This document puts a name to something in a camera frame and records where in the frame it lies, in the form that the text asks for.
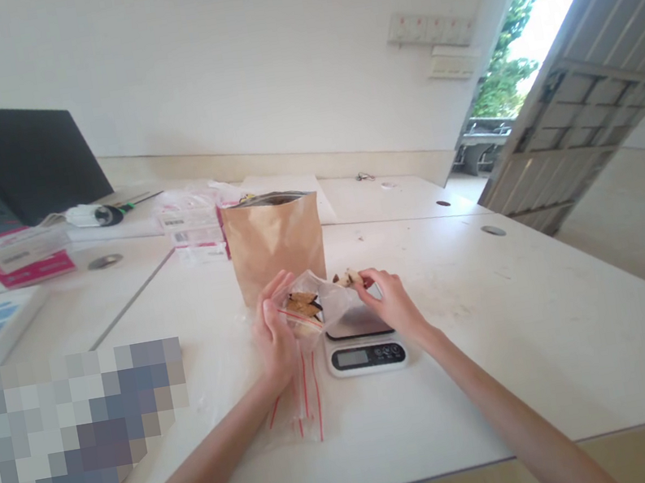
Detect pink and white carton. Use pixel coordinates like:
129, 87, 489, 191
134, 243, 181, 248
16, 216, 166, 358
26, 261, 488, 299
0, 218, 81, 291

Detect pile of red-strip zip bags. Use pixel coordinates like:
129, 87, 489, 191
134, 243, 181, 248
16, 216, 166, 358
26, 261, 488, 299
238, 297, 334, 454

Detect clear zip bag with slices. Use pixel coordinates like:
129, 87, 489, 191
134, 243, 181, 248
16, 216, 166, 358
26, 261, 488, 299
269, 260, 366, 350

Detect person's right hand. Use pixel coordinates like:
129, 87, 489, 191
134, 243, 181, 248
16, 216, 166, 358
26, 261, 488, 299
356, 259, 441, 353

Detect parked vehicle outside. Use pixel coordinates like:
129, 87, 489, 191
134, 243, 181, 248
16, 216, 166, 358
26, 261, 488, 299
442, 110, 521, 181

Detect stack of wrapped pink-white boxes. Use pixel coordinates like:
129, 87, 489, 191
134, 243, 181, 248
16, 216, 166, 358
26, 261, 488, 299
150, 173, 252, 275

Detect white digital kitchen scale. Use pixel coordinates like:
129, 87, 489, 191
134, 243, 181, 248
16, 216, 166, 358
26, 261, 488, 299
317, 295, 412, 382

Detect person's left hand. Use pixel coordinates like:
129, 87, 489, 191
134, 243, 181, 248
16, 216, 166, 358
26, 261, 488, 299
241, 268, 317, 390

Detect white wall switch panel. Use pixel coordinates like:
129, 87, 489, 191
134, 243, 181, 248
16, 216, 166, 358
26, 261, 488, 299
382, 0, 477, 56

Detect green trees outside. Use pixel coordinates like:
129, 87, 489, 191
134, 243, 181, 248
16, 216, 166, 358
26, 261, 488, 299
454, 0, 578, 125

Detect brown paper stand-up bag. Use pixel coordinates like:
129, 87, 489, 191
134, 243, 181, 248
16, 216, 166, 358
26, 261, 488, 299
218, 185, 333, 311

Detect grey panelled door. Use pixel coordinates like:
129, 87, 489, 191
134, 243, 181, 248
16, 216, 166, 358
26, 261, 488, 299
442, 0, 645, 247

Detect green-handled screwdriver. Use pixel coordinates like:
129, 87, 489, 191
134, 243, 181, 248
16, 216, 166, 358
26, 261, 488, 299
115, 191, 155, 215

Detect black monitor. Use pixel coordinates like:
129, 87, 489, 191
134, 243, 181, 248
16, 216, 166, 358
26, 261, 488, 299
0, 66, 119, 233

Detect heap of dried slices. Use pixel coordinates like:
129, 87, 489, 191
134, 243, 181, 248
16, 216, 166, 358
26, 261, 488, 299
327, 264, 383, 300

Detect white wall junction box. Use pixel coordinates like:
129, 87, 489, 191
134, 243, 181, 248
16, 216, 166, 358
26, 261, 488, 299
422, 38, 486, 89

